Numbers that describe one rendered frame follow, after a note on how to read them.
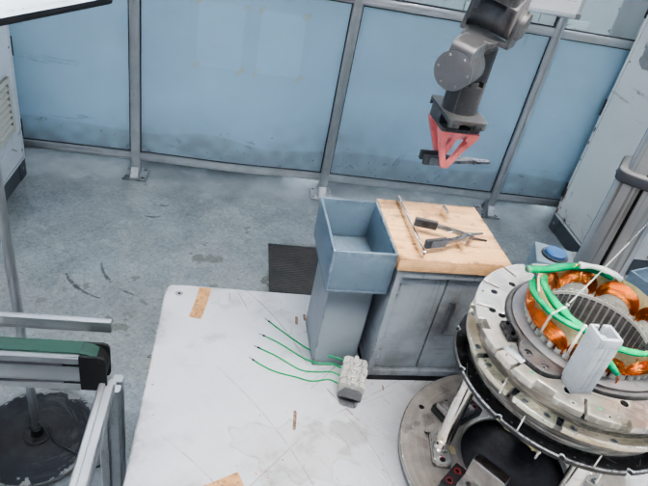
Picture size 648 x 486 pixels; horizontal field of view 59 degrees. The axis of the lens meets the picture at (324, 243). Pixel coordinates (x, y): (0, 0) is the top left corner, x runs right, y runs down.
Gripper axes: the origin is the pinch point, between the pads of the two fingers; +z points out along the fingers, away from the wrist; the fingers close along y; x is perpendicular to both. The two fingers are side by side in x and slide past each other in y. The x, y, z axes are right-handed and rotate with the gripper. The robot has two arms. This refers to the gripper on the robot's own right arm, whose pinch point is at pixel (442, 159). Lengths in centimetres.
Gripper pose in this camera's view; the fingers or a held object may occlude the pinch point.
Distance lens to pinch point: 101.1
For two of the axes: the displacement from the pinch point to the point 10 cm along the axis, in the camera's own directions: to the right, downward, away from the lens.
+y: 1.4, 5.9, -8.0
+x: 9.7, 0.7, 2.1
